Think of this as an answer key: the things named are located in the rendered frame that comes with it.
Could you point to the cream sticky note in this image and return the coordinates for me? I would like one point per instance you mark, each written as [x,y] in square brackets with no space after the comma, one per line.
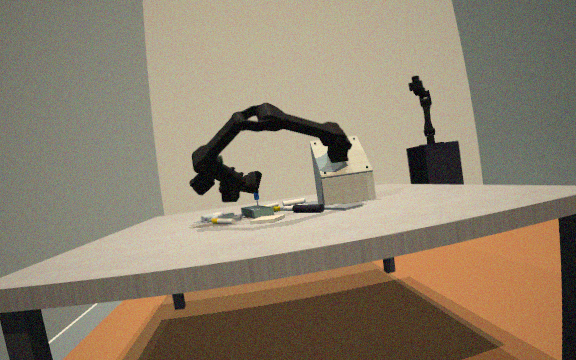
[267,219]

